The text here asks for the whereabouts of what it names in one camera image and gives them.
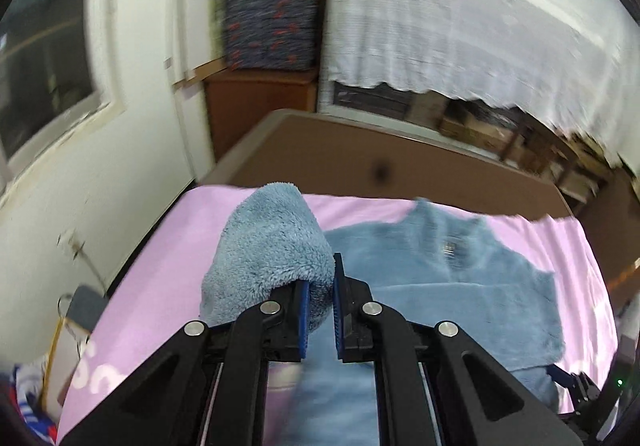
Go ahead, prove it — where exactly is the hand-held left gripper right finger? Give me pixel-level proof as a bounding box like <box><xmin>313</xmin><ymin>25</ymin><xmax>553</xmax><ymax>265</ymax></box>
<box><xmin>332</xmin><ymin>253</ymin><xmax>584</xmax><ymax>446</ymax></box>

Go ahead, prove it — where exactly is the pink bed sheet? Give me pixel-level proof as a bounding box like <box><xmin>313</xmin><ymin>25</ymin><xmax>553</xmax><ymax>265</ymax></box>
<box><xmin>56</xmin><ymin>183</ymin><xmax>615</xmax><ymax>446</ymax></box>

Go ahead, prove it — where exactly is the patterned fabric storage box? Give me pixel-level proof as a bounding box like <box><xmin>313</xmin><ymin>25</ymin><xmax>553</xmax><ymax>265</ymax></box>
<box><xmin>222</xmin><ymin>0</ymin><xmax>321</xmax><ymax>73</ymax></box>

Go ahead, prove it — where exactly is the striped cloth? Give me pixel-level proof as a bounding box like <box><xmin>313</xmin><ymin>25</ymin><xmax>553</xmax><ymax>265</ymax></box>
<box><xmin>9</xmin><ymin>361</ymin><xmax>62</xmax><ymax>444</ymax></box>

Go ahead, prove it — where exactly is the cardboard box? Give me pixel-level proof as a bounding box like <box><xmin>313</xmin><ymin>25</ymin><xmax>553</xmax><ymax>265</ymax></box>
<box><xmin>439</xmin><ymin>106</ymin><xmax>526</xmax><ymax>152</ymax></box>

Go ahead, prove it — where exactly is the wooden cabinet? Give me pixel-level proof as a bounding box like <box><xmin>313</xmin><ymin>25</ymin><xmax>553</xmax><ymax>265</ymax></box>
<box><xmin>202</xmin><ymin>66</ymin><xmax>321</xmax><ymax>162</ymax></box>

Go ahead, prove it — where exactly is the brown bed headboard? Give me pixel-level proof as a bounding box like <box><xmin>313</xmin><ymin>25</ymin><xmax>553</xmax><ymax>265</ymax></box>
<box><xmin>206</xmin><ymin>109</ymin><xmax>577</xmax><ymax>223</ymax></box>

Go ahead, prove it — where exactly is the blue fleece garment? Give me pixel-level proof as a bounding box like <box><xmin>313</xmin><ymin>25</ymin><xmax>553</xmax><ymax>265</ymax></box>
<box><xmin>199</xmin><ymin>182</ymin><xmax>567</xmax><ymax>446</ymax></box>

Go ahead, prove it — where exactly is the white framed interior window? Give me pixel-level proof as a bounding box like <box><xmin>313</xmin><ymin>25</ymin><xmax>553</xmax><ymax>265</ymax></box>
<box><xmin>0</xmin><ymin>0</ymin><xmax>126</xmax><ymax>189</ymax></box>

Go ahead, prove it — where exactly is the white lace cloth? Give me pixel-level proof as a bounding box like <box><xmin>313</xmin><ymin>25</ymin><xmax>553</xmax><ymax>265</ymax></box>
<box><xmin>320</xmin><ymin>0</ymin><xmax>632</xmax><ymax>167</ymax></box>

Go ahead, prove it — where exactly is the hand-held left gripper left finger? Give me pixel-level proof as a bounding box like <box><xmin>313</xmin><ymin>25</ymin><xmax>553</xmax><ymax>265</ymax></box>
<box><xmin>57</xmin><ymin>279</ymin><xmax>312</xmax><ymax>446</ymax></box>

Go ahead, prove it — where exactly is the orange cable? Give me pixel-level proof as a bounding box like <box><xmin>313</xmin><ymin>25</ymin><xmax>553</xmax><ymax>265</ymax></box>
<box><xmin>41</xmin><ymin>295</ymin><xmax>77</xmax><ymax>413</ymax></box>

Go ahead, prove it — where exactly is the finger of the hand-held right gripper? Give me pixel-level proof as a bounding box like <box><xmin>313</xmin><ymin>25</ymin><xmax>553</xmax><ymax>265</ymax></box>
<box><xmin>546</xmin><ymin>363</ymin><xmax>600</xmax><ymax>403</ymax></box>

